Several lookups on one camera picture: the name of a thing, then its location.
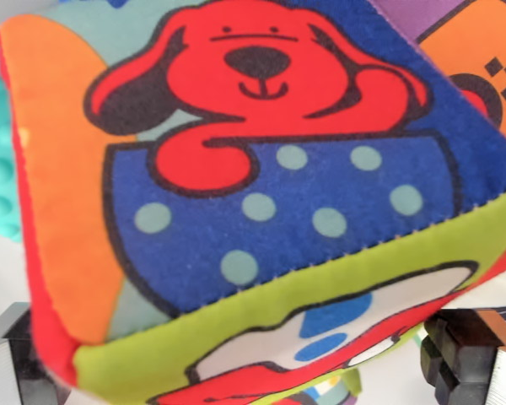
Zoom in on purple fabric cube with car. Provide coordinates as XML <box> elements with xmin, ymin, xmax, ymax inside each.
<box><xmin>293</xmin><ymin>370</ymin><xmax>366</xmax><ymax>405</ymax></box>

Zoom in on fabric cube with red dog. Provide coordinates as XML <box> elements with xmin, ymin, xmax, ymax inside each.
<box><xmin>0</xmin><ymin>0</ymin><xmax>506</xmax><ymax>405</ymax></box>

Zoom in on purple fabric cube with phone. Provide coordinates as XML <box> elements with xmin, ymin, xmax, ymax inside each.
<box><xmin>370</xmin><ymin>0</ymin><xmax>506</xmax><ymax>147</ymax></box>

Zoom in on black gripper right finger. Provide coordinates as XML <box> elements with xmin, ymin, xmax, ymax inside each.
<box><xmin>419</xmin><ymin>307</ymin><xmax>506</xmax><ymax>405</ymax></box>

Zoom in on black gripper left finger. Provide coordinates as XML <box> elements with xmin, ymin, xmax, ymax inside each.
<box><xmin>0</xmin><ymin>301</ymin><xmax>73</xmax><ymax>405</ymax></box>

